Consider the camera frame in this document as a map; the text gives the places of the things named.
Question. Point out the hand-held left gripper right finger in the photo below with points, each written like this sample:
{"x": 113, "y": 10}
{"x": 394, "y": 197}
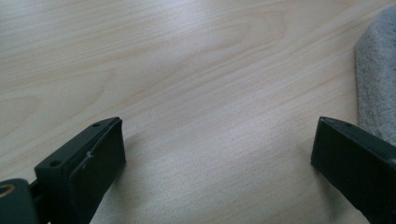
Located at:
{"x": 355, "y": 165}

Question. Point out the grey towel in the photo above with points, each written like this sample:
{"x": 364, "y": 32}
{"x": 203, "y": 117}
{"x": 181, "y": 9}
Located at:
{"x": 378, "y": 77}

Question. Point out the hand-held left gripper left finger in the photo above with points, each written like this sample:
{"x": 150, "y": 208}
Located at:
{"x": 77, "y": 171}

